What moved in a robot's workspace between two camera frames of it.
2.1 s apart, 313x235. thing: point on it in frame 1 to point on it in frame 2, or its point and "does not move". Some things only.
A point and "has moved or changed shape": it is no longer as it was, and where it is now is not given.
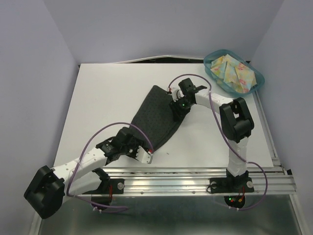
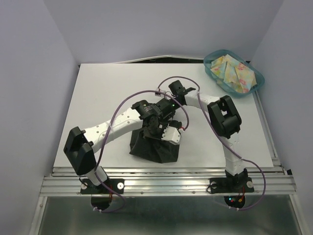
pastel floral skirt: [228, 70] does not move
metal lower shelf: [274, 214] does not move
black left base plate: [111, 186] does not move
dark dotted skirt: [155, 116] has moved or changed shape
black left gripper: [137, 142] to [146, 134]
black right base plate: [231, 185] does not move
